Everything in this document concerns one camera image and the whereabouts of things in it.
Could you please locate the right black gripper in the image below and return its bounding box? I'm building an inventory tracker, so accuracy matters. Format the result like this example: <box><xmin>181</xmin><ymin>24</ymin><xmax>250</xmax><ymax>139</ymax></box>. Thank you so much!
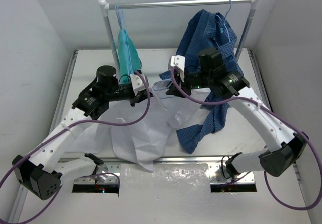
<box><xmin>166</xmin><ymin>65</ymin><xmax>212</xmax><ymax>97</ymax></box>

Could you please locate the light blue wire hanger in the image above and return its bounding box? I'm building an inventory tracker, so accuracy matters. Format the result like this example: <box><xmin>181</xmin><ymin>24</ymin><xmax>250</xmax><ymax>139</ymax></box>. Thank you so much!
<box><xmin>152</xmin><ymin>81</ymin><xmax>175</xmax><ymax>100</ymax></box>

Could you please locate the white shirt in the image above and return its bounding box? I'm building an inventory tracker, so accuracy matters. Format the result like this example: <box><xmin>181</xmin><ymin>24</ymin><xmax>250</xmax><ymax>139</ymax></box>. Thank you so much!
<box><xmin>67</xmin><ymin>96</ymin><xmax>200</xmax><ymax>171</ymax></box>

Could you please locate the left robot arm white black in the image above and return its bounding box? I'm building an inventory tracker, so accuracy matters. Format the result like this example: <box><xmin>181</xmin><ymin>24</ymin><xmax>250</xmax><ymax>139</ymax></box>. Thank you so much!
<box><xmin>12</xmin><ymin>65</ymin><xmax>151</xmax><ymax>200</ymax></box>

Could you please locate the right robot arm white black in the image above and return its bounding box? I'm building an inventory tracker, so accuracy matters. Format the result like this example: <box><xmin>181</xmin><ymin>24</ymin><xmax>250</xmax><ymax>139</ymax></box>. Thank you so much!
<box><xmin>166</xmin><ymin>48</ymin><xmax>307</xmax><ymax>179</ymax></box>

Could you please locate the blue checked shirt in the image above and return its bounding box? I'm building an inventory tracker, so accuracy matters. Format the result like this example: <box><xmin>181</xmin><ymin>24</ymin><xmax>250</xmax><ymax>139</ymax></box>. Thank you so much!
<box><xmin>176</xmin><ymin>9</ymin><xmax>242</xmax><ymax>154</ymax></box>

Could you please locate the light blue hanger under blue shirt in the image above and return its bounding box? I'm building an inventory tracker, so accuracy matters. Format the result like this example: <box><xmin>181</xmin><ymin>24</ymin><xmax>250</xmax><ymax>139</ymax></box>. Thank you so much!
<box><xmin>218</xmin><ymin>0</ymin><xmax>232</xmax><ymax>43</ymax></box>

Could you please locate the light blue hanger with teal garment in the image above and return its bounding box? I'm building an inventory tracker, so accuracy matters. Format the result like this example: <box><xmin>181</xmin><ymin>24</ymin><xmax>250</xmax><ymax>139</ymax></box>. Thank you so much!
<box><xmin>115</xmin><ymin>4</ymin><xmax>136</xmax><ymax>75</ymax></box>

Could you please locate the teal green garment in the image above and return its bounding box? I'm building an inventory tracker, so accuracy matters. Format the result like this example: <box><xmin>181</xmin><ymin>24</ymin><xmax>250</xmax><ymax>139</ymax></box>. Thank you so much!
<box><xmin>118</xmin><ymin>29</ymin><xmax>142</xmax><ymax>84</ymax></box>

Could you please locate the crinkled white plastic sheet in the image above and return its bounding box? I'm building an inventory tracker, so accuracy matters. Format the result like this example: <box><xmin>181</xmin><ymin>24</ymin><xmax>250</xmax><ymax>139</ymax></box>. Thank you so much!
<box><xmin>119</xmin><ymin>163</ymin><xmax>211</xmax><ymax>198</ymax></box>

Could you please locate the white and silver clothes rack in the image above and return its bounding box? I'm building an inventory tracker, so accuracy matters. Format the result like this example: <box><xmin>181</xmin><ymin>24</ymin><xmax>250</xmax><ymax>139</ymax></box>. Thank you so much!
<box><xmin>98</xmin><ymin>0</ymin><xmax>260</xmax><ymax>65</ymax></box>

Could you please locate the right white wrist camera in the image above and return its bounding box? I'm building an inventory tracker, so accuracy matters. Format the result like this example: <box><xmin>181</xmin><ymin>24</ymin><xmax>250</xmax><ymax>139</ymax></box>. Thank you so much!
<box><xmin>168</xmin><ymin>55</ymin><xmax>185</xmax><ymax>70</ymax></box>

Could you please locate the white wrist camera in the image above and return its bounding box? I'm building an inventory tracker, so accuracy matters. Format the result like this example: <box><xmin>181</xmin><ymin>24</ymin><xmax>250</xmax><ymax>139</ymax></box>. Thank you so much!
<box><xmin>168</xmin><ymin>55</ymin><xmax>185</xmax><ymax>70</ymax></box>
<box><xmin>130</xmin><ymin>74</ymin><xmax>149</xmax><ymax>96</ymax></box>

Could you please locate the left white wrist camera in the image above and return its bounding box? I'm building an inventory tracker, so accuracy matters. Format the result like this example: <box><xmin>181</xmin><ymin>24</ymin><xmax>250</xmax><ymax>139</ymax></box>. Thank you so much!
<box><xmin>130</xmin><ymin>74</ymin><xmax>149</xmax><ymax>96</ymax></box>

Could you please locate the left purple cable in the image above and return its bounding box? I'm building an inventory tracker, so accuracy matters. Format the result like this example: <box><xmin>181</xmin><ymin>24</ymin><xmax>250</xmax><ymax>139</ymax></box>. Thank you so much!
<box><xmin>0</xmin><ymin>70</ymin><xmax>152</xmax><ymax>224</ymax></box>

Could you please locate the purple cable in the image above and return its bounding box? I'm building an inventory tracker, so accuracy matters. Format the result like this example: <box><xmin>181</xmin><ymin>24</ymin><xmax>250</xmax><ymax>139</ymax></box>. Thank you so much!
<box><xmin>170</xmin><ymin>67</ymin><xmax>322</xmax><ymax>211</ymax></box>
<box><xmin>0</xmin><ymin>70</ymin><xmax>152</xmax><ymax>224</ymax></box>

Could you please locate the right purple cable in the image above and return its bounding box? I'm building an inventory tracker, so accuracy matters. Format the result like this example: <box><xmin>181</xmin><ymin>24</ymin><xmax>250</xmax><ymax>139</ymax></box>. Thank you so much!
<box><xmin>170</xmin><ymin>67</ymin><xmax>322</xmax><ymax>211</ymax></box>

